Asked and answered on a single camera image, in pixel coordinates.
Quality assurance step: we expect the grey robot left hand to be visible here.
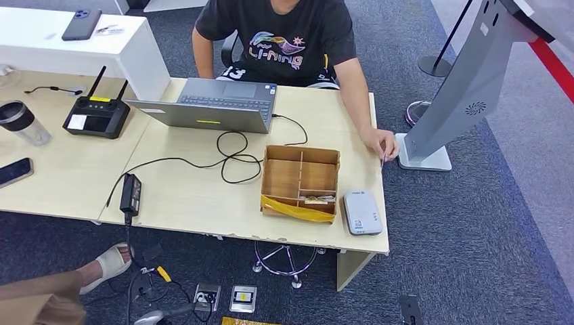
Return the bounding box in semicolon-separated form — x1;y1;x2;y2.
163;303;199;317

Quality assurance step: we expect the person's left hand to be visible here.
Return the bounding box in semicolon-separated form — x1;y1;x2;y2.
359;127;400;163

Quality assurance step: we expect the white card reader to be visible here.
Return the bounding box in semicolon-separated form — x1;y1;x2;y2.
343;190;384;237

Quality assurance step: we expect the person's leg with sandal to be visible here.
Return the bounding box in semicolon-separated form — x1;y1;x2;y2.
0;242;135;325

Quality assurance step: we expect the seated person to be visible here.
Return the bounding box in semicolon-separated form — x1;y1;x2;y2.
192;0;400;163

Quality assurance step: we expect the small card with keys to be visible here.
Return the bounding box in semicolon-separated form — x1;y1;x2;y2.
94;24;125;37

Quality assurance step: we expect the open metal floor socket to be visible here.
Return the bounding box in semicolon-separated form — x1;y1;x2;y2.
193;283;223;313

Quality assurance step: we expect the round chrome base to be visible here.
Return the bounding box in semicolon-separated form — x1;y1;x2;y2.
405;100;433;128

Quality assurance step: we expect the metal floor socket yellow label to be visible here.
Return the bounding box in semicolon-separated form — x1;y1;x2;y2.
229;285;259;314

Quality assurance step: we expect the yellow flat package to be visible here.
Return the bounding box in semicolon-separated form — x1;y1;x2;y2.
221;316;281;325

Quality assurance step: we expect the dark floor plate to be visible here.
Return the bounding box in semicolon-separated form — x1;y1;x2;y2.
142;242;164;261

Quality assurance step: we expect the wooden divided box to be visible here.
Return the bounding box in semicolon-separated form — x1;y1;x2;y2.
260;144;341;224

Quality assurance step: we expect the grey kiosk stand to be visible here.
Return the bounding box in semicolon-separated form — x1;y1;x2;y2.
395;0;574;173

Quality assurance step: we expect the chrome stool base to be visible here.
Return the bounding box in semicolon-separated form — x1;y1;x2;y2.
252;240;328;289

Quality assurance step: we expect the black power adapter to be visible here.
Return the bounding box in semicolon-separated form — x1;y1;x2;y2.
119;173;143;215

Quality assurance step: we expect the grey laptop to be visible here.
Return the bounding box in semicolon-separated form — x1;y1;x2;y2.
125;77;278;135

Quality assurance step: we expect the red barrier belt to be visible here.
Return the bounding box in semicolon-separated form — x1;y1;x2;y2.
529;37;574;104

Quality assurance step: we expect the black remote controller with antennas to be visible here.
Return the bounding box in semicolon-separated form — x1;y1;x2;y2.
62;66;131;140

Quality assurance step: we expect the black smartphone with tan case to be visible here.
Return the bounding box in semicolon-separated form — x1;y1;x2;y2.
0;157;35;190

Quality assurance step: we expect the clear tumbler with black lid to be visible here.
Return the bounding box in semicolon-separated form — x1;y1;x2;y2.
0;100;52;147

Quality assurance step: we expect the white counter block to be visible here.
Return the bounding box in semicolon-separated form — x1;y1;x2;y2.
0;6;172;102

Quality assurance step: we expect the dark grey smartphone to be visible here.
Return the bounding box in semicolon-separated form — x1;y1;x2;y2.
61;8;103;42

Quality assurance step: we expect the black floor cable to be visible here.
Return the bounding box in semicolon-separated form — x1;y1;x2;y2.
125;212;215;325

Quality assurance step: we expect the black stanchion post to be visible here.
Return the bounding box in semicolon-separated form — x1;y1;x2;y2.
418;0;474;78

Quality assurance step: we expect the black laptop charger cable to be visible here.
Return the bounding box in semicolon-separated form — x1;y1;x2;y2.
105;114;309;208

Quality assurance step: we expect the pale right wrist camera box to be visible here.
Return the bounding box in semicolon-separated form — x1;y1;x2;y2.
399;295;424;325

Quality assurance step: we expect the thin black cable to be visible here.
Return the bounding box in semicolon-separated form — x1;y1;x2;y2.
23;85;85;96

